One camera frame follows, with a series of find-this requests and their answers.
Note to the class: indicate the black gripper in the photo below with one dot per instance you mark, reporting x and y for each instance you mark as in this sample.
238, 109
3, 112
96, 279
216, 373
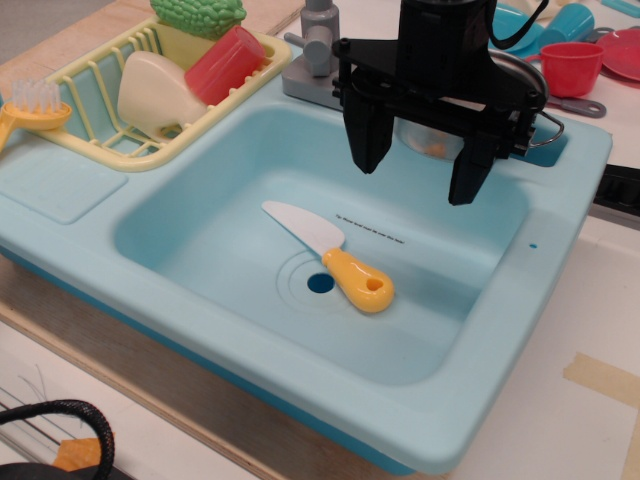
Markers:
442, 50

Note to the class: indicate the yellow handled toy knife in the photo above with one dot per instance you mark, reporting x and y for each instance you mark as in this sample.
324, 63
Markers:
368, 289

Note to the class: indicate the stainless steel pot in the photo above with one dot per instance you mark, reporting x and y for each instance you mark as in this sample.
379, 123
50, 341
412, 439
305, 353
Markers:
446, 146

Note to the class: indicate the grey toy faucet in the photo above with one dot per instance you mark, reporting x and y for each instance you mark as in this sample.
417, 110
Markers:
310, 76

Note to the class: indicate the blue plastic plate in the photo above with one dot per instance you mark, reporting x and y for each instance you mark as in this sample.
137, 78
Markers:
513, 29

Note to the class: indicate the light blue toy sink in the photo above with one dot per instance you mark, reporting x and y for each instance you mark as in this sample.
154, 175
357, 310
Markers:
185, 253

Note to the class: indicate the blue plastic cup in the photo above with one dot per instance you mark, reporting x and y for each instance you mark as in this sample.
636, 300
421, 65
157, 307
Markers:
574, 22

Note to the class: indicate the red plastic cup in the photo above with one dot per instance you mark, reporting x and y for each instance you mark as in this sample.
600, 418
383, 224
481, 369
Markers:
236, 55

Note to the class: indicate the red plastic plate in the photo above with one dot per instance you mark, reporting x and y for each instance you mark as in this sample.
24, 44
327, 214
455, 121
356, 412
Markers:
621, 53

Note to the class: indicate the green toy vegetable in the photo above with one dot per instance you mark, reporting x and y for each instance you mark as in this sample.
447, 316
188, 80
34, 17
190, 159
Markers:
209, 19

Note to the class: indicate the cream plastic dish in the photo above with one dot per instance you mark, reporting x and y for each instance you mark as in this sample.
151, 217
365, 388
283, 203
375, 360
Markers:
154, 96

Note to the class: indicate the beige masking tape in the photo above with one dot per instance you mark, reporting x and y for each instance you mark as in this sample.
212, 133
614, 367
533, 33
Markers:
605, 379

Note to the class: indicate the yellow dish rack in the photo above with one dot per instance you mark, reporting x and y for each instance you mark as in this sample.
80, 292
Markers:
90, 84

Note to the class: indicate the yellow dish brush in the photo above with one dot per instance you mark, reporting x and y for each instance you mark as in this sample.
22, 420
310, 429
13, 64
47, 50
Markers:
34, 105

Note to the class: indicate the orange tape piece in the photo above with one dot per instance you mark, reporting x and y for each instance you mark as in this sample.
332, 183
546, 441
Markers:
77, 454

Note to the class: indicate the red cup with handle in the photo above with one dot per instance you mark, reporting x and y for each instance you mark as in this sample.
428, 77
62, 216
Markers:
570, 68

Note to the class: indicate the grey toy utensil handle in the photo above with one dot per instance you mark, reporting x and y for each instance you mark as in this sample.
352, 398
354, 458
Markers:
583, 107

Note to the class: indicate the black bracket at right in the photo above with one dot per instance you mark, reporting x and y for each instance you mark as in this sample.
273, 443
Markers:
619, 189

